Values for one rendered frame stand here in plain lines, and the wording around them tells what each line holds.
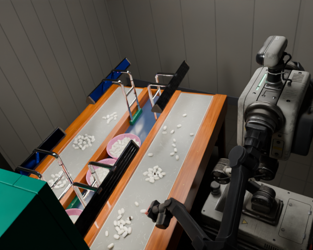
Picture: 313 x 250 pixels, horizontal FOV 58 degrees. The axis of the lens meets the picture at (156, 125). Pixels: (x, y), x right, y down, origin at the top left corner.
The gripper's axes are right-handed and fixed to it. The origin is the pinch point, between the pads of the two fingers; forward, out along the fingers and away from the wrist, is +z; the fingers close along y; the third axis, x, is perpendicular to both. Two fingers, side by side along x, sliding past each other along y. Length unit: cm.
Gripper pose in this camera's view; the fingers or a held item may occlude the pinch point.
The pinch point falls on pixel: (146, 213)
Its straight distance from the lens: 163.6
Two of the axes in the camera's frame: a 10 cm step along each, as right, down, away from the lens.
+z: -5.9, 3.8, 7.1
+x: 7.0, 6.7, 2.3
